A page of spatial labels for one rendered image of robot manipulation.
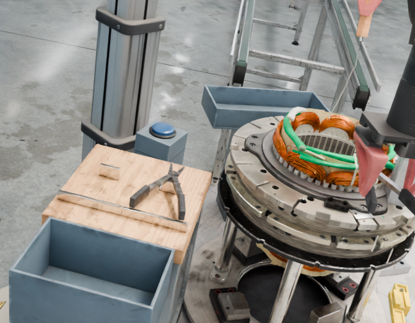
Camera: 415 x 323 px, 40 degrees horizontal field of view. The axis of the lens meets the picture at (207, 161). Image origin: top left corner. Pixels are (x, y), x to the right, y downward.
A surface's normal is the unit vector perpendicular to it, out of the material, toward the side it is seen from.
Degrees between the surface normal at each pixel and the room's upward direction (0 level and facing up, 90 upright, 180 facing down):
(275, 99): 90
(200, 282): 0
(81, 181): 0
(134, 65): 90
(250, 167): 0
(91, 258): 90
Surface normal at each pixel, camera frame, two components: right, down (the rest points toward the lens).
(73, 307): -0.18, 0.48
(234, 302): 0.17, -0.85
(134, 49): 0.72, 0.46
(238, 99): 0.22, 0.54
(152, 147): -0.43, 0.40
